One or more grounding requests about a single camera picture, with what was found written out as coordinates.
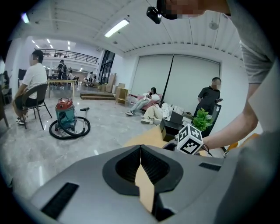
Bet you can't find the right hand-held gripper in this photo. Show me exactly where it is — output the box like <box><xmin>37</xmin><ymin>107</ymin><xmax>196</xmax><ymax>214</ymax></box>
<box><xmin>163</xmin><ymin>123</ymin><xmax>204</xmax><ymax>155</ymax></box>

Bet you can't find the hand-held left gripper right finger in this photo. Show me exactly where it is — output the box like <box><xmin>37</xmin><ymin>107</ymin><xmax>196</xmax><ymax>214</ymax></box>
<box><xmin>140</xmin><ymin>144</ymin><xmax>224</xmax><ymax>224</ymax></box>

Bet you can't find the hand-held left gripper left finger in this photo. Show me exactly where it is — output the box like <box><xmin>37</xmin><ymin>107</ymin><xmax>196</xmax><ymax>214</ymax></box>
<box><xmin>28</xmin><ymin>144</ymin><xmax>154</xmax><ymax>224</ymax></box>

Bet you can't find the black storage box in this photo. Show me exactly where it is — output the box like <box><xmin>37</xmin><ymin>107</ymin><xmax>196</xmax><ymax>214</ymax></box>
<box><xmin>159</xmin><ymin>111</ymin><xmax>184</xmax><ymax>142</ymax></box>

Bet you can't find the person's right forearm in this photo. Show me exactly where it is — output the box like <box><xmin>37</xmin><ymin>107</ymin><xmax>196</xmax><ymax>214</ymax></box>
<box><xmin>202</xmin><ymin>105</ymin><xmax>261</xmax><ymax>151</ymax></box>

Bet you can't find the cardboard sheet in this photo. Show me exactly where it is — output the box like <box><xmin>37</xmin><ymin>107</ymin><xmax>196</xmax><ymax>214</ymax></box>
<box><xmin>106</xmin><ymin>73</ymin><xmax>116</xmax><ymax>94</ymax></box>

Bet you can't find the green potted plant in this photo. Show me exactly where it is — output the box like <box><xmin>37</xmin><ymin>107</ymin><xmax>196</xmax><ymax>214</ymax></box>
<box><xmin>192</xmin><ymin>108</ymin><xmax>214</xmax><ymax>132</ymax></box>

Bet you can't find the black display stand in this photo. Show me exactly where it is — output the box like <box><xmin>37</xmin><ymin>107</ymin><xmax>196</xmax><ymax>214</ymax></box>
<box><xmin>200</xmin><ymin>104</ymin><xmax>222</xmax><ymax>138</ymax></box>

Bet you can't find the pink sofa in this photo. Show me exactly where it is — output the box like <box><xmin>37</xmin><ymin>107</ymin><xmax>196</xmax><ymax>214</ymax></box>
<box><xmin>131</xmin><ymin>93</ymin><xmax>164</xmax><ymax>111</ymax></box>

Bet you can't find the red and teal vacuum cleaner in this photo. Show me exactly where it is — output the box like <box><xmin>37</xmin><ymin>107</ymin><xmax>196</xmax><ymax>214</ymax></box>
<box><xmin>49</xmin><ymin>98</ymin><xmax>91</xmax><ymax>140</ymax></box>

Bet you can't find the wooden step platform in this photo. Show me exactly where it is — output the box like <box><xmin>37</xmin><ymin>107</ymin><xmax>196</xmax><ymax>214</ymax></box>
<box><xmin>80</xmin><ymin>93</ymin><xmax>116</xmax><ymax>101</ymax></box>

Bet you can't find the round wooden side table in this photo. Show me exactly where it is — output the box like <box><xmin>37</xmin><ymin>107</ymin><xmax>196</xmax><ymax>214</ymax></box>
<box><xmin>115</xmin><ymin>87</ymin><xmax>130</xmax><ymax>107</ymax></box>

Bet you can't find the black chair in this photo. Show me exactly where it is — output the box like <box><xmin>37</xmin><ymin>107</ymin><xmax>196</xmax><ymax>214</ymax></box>
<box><xmin>21</xmin><ymin>83</ymin><xmax>53</xmax><ymax>130</ymax></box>

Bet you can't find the person's grey shirt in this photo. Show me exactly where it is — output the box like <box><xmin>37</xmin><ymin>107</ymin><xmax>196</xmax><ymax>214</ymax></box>
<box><xmin>215</xmin><ymin>0</ymin><xmax>280</xmax><ymax>224</ymax></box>

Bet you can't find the person's head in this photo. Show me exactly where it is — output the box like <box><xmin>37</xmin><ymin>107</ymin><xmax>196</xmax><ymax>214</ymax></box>
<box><xmin>156</xmin><ymin>0</ymin><xmax>230</xmax><ymax>20</ymax></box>

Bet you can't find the black wall strip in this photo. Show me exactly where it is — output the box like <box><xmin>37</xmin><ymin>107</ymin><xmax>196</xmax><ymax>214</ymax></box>
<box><xmin>163</xmin><ymin>56</ymin><xmax>175</xmax><ymax>103</ymax></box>

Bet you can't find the black head camera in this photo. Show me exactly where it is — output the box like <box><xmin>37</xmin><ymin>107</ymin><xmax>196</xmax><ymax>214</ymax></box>
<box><xmin>146</xmin><ymin>6</ymin><xmax>164</xmax><ymax>24</ymax></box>

